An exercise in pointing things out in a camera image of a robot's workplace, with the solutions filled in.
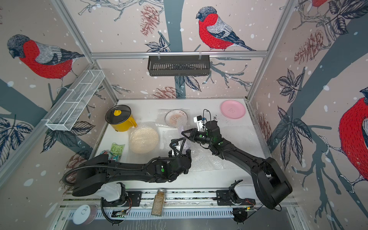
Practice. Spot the green snack packet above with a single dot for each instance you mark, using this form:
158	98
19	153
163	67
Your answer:
111	156

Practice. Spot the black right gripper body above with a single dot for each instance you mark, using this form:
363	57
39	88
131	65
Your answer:
203	137

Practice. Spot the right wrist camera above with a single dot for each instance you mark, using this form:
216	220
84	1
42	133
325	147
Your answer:
199	121

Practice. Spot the yellow pot with black lid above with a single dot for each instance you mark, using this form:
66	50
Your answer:
120	118

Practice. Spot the patterned plate in bubble wrap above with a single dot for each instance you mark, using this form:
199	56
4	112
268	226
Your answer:
173	118

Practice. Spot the pink dinner plate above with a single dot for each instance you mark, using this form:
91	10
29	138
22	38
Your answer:
232	109

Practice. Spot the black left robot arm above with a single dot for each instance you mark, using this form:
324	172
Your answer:
90	177

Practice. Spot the small green sachet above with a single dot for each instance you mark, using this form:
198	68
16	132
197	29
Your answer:
117	149

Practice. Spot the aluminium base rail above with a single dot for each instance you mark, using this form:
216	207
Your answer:
178	204

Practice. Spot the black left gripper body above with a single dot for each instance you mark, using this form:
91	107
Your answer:
189	157

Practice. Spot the spice jar with granules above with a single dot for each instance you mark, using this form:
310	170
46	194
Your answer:
158	203

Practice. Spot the black hanging wire basket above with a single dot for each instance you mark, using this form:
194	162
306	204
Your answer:
159	66

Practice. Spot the cream plate in bubble wrap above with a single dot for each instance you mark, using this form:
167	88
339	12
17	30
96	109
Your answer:
144	138

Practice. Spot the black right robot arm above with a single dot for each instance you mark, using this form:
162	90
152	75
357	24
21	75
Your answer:
270	183

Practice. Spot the white tape roll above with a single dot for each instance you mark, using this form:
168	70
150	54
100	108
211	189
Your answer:
84	215

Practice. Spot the clear bubble wrap sheet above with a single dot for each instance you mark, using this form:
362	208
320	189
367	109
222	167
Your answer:
184	129
202	159

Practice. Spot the white wire mesh shelf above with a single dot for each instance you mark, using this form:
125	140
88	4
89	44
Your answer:
77	98

